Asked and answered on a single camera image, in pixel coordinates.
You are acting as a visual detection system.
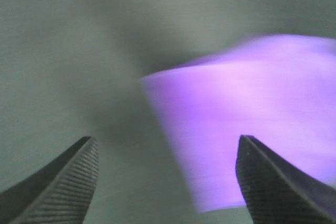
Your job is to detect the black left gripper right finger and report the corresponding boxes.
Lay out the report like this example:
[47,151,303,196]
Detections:
[235,135,335,224]

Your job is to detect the black fabric table mat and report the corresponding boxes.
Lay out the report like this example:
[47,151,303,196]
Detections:
[1,0,335,223]

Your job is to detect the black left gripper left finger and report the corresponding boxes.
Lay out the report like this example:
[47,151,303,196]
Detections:
[1,136,99,223]

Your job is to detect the purple microfiber towel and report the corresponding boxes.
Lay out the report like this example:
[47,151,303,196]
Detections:
[141,34,335,212]

